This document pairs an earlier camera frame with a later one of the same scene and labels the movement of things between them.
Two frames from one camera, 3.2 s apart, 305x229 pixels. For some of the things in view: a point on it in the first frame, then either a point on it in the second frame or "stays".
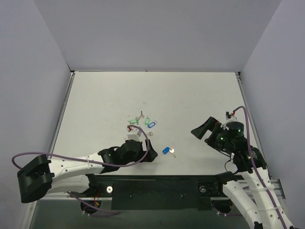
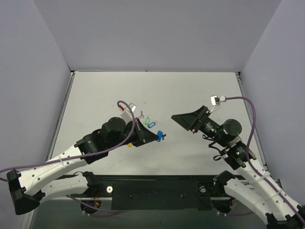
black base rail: (189, 192) stays
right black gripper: (213, 132) → (200, 119)
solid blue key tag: (166, 150) → (159, 135)
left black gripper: (145, 151) → (138, 131)
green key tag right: (147, 120) stays
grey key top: (141, 116) stays
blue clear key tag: (151, 125) stays
